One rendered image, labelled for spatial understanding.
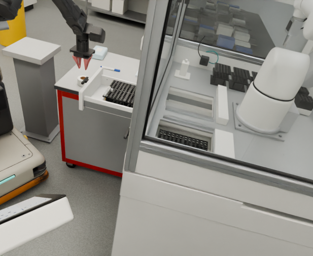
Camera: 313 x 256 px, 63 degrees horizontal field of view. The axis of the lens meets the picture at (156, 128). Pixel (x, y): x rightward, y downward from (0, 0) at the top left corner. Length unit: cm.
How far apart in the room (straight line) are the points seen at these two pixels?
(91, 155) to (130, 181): 102
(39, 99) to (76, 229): 101
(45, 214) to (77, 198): 146
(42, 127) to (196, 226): 165
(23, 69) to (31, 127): 55
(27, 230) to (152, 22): 48
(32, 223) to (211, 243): 81
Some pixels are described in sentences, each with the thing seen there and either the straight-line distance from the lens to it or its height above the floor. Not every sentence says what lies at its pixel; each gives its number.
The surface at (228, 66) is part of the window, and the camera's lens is 65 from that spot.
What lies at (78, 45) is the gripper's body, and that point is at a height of 112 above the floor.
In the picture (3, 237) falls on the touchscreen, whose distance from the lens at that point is 51.
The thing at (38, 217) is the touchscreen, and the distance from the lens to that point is 51.
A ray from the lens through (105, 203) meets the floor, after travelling 194.
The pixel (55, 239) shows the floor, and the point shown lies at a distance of 183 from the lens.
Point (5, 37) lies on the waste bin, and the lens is 394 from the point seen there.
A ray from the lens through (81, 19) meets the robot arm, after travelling 119.
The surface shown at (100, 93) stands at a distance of 144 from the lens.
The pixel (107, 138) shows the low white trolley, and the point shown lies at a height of 44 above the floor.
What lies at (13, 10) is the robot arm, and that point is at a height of 123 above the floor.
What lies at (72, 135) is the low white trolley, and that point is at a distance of 185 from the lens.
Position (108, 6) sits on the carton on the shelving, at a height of 22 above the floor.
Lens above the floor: 162
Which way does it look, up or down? 38 degrees down
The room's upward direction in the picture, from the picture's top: 13 degrees clockwise
